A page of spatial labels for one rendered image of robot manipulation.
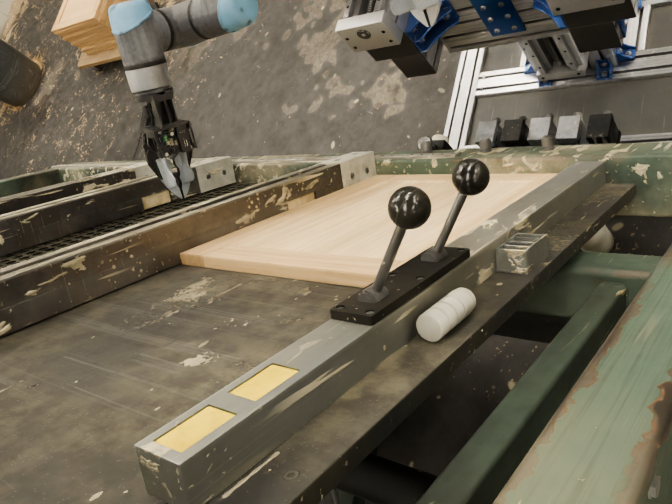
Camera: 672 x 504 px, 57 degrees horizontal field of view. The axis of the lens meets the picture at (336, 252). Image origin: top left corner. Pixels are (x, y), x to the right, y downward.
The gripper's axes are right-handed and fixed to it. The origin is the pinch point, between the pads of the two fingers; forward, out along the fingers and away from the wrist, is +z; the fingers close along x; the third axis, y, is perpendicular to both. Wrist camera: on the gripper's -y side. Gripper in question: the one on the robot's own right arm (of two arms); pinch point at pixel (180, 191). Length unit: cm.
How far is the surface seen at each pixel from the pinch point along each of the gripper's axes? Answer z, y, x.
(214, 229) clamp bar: 1.9, 23.9, -3.0
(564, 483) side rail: -6, 103, -14
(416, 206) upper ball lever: -13, 80, -3
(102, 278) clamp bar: 0.3, 31.4, -23.1
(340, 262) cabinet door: 2, 54, 3
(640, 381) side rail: -4, 100, -3
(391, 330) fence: -1, 77, -6
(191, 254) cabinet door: 2.5, 29.4, -9.4
